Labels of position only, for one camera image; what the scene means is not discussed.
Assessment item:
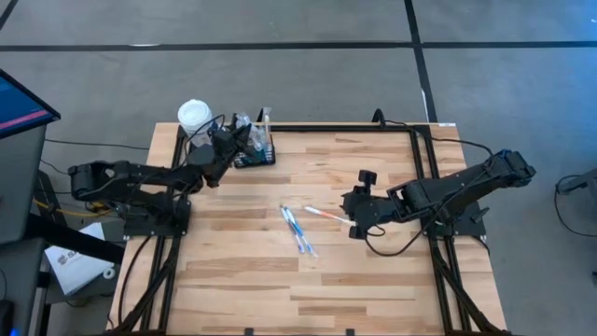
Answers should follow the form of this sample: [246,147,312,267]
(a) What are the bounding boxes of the black arched bracket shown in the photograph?
[370,107,388,130]

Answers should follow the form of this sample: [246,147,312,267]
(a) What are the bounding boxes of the black desk bar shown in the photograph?
[22,212,125,265]

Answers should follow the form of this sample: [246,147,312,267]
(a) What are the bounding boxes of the black wire organizer basket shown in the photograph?
[231,107,277,170]

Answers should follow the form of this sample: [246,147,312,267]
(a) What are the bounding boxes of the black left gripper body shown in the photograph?
[210,129,240,168]

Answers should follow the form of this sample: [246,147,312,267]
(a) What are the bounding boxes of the black table cable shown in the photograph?
[384,119,495,158]

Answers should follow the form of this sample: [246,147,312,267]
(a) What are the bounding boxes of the yellow floor cable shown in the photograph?
[32,198,113,219]

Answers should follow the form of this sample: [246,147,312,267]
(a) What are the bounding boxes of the grey stand leg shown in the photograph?
[556,167,597,195]

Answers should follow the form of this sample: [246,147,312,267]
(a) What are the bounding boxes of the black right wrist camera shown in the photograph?
[357,169,379,195]

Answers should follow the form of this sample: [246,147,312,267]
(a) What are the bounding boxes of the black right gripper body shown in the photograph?
[342,186,400,228]

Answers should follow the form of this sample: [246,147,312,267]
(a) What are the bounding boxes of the blue white toothbrush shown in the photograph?
[285,206,320,259]
[262,106,273,155]

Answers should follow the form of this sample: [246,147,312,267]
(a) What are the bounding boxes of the white wipes canister blue label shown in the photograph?
[176,98,215,148]

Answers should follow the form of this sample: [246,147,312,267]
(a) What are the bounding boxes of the black looped floor cable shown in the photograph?
[553,175,597,238]

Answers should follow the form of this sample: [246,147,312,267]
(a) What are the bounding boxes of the green white toothbrush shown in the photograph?
[249,124,266,153]

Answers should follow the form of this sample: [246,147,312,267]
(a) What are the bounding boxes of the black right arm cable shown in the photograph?
[363,204,449,259]

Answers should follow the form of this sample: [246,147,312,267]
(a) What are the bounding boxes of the blue screen monitor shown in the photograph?
[0,68,62,141]

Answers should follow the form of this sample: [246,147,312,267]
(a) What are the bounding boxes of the white printed papers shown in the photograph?
[44,221,116,297]

